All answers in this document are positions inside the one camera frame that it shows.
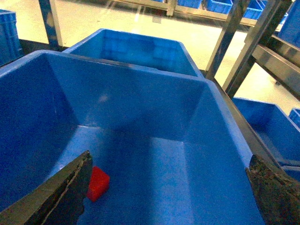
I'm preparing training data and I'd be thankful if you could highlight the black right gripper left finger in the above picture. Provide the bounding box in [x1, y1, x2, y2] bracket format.
[0, 150, 93, 225]

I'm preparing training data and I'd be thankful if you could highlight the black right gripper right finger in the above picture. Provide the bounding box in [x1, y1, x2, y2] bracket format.
[245, 155, 300, 225]

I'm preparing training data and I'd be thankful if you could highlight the red magnetic block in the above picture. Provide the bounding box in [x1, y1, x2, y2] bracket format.
[87, 166, 110, 202]

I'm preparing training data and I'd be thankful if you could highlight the large blue bin right shelf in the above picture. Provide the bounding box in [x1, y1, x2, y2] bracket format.
[0, 51, 264, 225]

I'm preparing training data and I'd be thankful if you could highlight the blue bin lower right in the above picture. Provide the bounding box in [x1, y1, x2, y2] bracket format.
[232, 97, 300, 180]

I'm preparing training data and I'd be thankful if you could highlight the blue bin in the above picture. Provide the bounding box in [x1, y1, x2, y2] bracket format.
[64, 29, 203, 77]
[232, 97, 300, 180]

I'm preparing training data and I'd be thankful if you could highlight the blue bin behind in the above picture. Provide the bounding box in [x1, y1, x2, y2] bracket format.
[64, 29, 203, 77]

